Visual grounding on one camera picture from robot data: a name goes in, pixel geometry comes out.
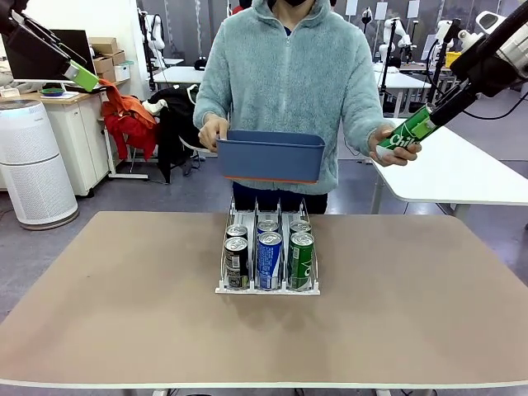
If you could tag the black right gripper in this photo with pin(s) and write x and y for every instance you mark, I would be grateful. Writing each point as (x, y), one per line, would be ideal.
(484, 68)

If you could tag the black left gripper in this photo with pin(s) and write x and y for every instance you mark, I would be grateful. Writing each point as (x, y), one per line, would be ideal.
(10, 10)

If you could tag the green Chilsung cider can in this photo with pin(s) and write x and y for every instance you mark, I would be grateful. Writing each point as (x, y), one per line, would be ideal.
(301, 264)
(402, 140)
(300, 226)

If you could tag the blue bin orange base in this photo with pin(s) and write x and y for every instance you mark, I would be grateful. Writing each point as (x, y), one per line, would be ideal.
(268, 161)

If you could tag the person left forearm teal sleeve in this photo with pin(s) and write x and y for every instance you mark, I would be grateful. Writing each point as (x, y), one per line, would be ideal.
(363, 128)

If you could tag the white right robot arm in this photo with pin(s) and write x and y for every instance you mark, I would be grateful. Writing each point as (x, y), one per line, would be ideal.
(515, 49)

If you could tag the person right forearm teal sleeve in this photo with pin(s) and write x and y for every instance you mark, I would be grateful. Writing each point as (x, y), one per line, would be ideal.
(208, 103)

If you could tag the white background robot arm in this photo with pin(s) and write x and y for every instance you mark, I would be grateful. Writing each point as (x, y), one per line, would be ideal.
(389, 29)
(156, 39)
(443, 29)

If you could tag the white clear can dispenser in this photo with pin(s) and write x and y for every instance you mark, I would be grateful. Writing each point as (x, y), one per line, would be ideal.
(268, 291)

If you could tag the person left hand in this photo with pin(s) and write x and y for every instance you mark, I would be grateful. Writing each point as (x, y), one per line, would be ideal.
(400, 160)

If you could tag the person right hand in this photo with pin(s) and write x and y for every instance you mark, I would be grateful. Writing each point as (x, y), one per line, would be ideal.
(212, 130)

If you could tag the black computer monitor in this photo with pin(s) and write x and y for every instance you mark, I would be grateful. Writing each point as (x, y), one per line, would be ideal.
(76, 43)

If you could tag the black tripod stand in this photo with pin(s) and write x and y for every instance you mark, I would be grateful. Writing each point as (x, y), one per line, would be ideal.
(385, 70)
(436, 74)

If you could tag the green bowl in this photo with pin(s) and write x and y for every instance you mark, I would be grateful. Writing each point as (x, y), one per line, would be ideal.
(53, 91)

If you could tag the white background table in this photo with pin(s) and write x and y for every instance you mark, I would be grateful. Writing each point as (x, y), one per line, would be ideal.
(177, 74)
(402, 80)

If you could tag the yellow plastic bin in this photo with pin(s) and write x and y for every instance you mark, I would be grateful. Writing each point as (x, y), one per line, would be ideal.
(455, 57)

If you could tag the large white table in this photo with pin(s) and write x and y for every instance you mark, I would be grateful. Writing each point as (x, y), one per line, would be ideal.
(453, 173)

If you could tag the brown cardboard box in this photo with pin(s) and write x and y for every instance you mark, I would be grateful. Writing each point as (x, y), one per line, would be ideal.
(103, 64)
(108, 75)
(103, 44)
(117, 57)

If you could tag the small white box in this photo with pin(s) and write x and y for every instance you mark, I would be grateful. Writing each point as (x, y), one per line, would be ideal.
(122, 72)

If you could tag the white cabinet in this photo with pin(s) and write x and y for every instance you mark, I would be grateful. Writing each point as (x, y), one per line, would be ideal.
(70, 144)

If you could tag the white hanging sign panel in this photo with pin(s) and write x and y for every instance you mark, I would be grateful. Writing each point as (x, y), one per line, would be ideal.
(380, 10)
(413, 8)
(351, 7)

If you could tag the orange red jacket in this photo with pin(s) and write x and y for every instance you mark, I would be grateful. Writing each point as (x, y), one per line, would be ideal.
(132, 128)

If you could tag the white air purifier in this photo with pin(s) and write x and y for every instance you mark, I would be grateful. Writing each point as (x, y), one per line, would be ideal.
(33, 173)

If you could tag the black jacket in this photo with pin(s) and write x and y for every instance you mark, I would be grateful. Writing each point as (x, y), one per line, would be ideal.
(177, 132)

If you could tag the person in teal fleece hoodie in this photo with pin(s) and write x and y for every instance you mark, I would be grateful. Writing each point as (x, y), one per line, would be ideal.
(284, 82)

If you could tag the black face mask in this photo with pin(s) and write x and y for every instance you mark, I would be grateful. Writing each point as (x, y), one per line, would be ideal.
(290, 2)

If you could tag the blue Pepsi can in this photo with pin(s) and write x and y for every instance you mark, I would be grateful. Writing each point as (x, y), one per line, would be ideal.
(268, 225)
(269, 260)

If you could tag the white desk leg frame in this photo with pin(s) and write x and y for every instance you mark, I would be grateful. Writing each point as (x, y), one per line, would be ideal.
(128, 176)

